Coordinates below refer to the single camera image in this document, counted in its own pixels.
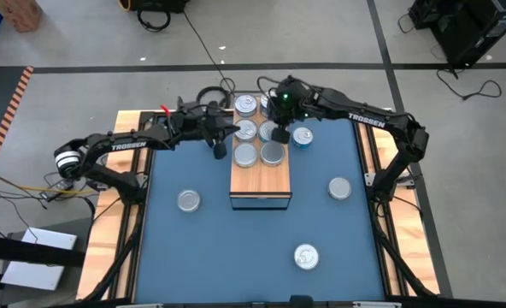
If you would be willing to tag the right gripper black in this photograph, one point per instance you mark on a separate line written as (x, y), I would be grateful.
(282, 112)

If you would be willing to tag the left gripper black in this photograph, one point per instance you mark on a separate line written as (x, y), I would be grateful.
(199, 124)

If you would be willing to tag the teal label yellowfin tuna can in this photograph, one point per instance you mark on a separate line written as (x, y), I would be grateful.
(245, 130)
(303, 138)
(265, 132)
(306, 256)

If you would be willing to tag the green white label tuna can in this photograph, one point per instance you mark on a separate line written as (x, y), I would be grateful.
(339, 188)
(245, 154)
(188, 200)
(272, 153)

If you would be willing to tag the navy blue label tuna can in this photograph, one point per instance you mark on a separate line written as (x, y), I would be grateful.
(263, 103)
(245, 105)

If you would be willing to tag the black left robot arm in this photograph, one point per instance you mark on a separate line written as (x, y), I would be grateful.
(127, 146)

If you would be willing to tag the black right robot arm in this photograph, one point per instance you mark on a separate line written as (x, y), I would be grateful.
(366, 120)

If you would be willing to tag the wooden block platform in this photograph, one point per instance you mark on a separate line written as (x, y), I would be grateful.
(259, 177)

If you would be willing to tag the red tag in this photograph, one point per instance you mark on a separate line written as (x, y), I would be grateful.
(164, 109)

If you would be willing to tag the black floor equipment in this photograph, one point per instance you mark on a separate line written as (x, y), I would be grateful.
(159, 4)

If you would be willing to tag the black power adapter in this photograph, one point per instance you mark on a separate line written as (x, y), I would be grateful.
(60, 185)

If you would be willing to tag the black computer towers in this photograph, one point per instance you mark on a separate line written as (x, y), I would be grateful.
(479, 30)

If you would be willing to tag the white flat board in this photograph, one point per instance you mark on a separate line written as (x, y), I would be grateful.
(31, 276)

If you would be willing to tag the black flat bar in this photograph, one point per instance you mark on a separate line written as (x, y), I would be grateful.
(5, 247)

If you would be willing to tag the black short frame post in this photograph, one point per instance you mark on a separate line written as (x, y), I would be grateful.
(179, 103)

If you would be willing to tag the black table frame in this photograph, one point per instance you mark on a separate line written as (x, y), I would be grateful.
(135, 256)

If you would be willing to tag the silver bracket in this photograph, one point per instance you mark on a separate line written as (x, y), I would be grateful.
(139, 305)
(377, 305)

